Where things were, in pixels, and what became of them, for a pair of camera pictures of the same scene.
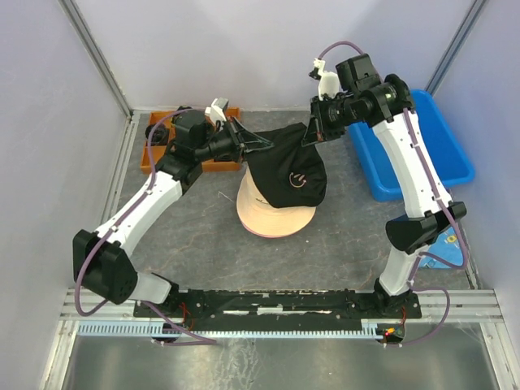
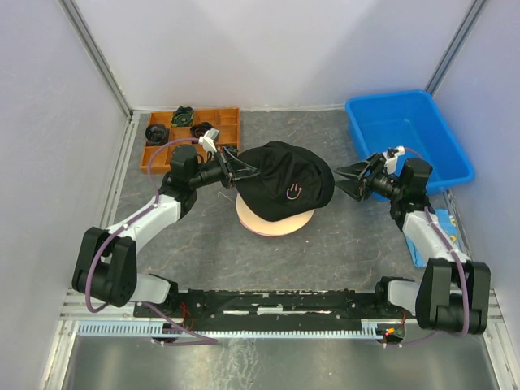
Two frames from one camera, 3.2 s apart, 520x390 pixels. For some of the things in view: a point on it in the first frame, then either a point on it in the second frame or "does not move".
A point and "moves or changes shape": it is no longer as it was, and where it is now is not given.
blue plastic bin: (446, 152) does not move
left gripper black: (243, 141) -> (237, 168)
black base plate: (275, 306) does not move
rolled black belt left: (160, 134) does not move
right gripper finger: (314, 133) -> (357, 171)
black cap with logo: (288, 174) moves or changes shape
